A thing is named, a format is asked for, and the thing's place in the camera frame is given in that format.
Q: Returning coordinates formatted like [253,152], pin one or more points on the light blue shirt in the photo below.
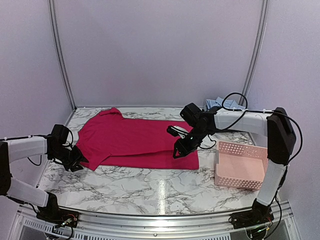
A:
[220,102]

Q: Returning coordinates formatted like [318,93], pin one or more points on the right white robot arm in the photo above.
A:
[276,125]

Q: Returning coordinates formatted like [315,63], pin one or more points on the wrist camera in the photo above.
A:
[61,133]
[177,131]

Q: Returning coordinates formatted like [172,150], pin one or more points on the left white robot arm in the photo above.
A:
[21,148]

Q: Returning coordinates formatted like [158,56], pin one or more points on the magenta red garment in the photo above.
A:
[110,139]

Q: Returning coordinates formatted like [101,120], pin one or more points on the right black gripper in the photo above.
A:
[184,149]

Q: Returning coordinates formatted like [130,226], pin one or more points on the right aluminium frame post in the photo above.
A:
[256,49]

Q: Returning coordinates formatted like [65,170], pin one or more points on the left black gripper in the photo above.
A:
[78,157]

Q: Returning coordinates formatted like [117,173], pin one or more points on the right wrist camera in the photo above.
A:
[177,131]

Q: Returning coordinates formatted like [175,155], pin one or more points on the left aluminium frame post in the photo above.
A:
[59,53]

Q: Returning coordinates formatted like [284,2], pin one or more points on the pink plastic laundry basket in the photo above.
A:
[240,166]

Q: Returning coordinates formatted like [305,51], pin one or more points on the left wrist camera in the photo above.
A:
[61,133]

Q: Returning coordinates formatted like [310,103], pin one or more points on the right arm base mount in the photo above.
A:
[249,218]

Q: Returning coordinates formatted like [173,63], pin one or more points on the aluminium table front rail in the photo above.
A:
[110,226]

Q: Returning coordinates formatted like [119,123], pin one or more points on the aluminium frame post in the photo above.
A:
[59,53]
[256,49]

